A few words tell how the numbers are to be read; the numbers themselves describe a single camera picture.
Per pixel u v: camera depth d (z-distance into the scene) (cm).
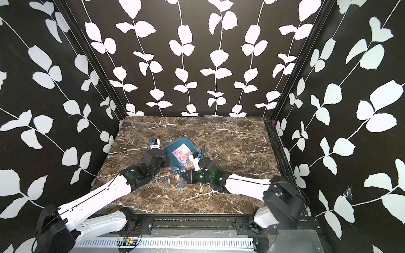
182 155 85
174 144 77
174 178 80
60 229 38
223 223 77
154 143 70
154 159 59
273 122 123
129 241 70
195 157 74
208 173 64
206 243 70
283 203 43
